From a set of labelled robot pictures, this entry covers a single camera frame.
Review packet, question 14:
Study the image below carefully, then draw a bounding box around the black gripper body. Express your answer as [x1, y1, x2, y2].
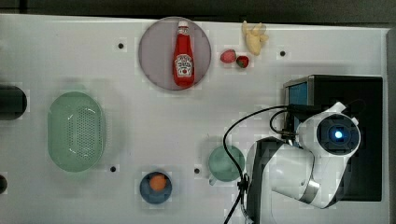
[282, 105, 315, 140]

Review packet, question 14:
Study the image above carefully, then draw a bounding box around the black toaster oven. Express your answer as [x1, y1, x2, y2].
[284, 75, 383, 202]

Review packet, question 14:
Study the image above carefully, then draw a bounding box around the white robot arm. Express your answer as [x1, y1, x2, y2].
[241, 102, 361, 224]

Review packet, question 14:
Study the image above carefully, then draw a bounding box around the red strawberry toy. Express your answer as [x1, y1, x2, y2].
[236, 55, 249, 68]

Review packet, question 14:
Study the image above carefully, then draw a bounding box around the peeled banana toy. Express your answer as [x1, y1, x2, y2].
[242, 21, 269, 56]

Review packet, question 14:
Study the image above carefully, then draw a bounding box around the pink strawberry toy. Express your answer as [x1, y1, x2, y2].
[220, 49, 236, 63]

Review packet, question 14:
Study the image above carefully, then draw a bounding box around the green mug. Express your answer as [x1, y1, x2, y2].
[208, 146, 245, 186]

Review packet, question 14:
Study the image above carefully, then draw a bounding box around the red ketchup bottle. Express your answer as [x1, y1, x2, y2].
[173, 21, 195, 89]

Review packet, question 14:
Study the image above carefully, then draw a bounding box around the orange egg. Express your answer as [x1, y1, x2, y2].
[149, 174, 166, 191]

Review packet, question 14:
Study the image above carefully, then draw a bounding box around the blue small bowl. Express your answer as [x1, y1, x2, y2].
[139, 172, 173, 204]

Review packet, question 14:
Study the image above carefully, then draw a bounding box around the green perforated colander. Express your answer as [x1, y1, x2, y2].
[48, 91, 106, 173]

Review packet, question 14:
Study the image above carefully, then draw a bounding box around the dark grey cylinder cup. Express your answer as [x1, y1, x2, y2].
[0, 85, 27, 120]

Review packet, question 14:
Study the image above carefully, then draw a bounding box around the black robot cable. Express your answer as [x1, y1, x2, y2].
[222, 105, 290, 224]

